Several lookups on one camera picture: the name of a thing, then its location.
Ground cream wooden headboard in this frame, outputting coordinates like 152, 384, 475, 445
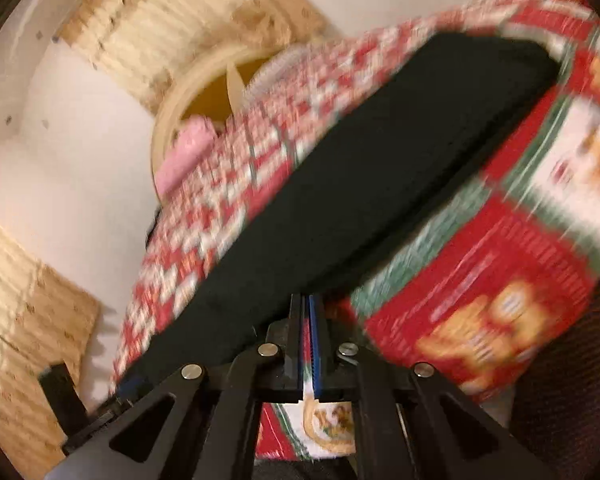
150, 42, 281, 196

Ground pink pillow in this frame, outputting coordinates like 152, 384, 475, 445
155, 115, 217, 196

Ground black pants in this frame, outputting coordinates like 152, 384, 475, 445
125, 32, 562, 386

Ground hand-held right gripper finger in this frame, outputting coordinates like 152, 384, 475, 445
307, 294, 556, 480
45, 294, 305, 480

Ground small black object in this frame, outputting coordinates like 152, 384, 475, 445
144, 209, 162, 248

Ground striped grey pillow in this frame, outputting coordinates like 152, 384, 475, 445
252, 50, 308, 91

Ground red printed blanket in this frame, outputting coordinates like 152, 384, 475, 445
110, 0, 600, 463

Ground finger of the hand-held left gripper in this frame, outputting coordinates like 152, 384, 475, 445
116, 376, 153, 402

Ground beige patterned curtain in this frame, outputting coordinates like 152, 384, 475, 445
0, 205, 101, 467
57, 0, 331, 116

